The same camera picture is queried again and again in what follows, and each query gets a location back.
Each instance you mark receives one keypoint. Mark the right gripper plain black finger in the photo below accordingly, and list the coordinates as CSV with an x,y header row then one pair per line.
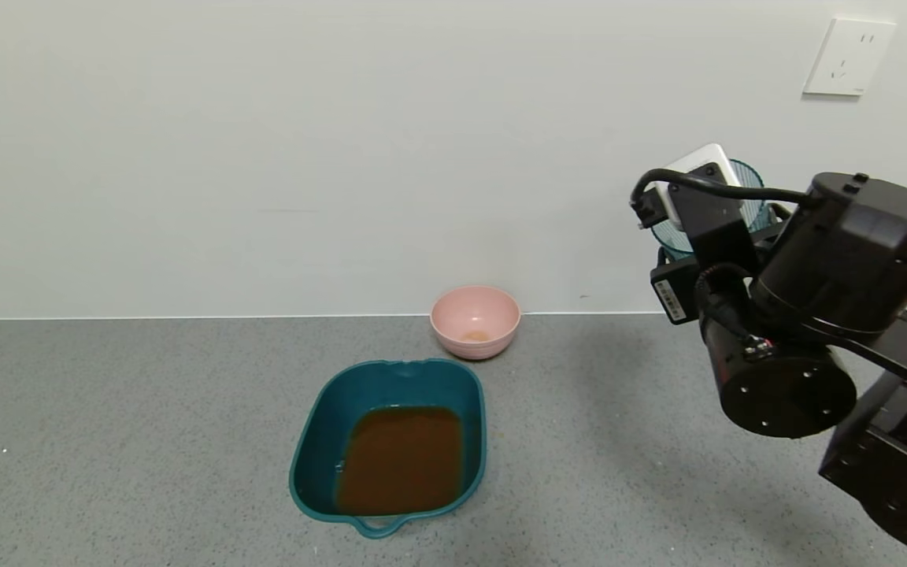
x,y
779,215

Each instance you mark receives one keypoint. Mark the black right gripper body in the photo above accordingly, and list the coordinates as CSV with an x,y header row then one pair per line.
x,y
671,297

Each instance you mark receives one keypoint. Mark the right gripper labelled black finger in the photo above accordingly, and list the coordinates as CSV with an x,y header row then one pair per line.
x,y
674,291

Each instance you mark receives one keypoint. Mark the translucent blue ribbed cup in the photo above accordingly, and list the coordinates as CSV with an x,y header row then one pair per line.
x,y
751,195

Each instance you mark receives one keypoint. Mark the brown liquid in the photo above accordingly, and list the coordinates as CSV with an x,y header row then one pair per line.
x,y
398,461

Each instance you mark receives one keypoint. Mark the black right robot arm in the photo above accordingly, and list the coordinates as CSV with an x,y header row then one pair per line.
x,y
784,394

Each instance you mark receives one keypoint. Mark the pink round bowl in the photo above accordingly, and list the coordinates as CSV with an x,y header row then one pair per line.
x,y
475,319

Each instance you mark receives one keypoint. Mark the teal rectangular plastic tray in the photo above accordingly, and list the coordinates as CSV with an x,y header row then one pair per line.
x,y
320,441

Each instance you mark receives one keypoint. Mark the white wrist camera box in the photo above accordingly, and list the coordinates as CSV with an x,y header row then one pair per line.
x,y
705,156

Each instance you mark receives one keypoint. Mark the white wall power outlet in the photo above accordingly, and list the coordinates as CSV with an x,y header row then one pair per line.
x,y
847,57

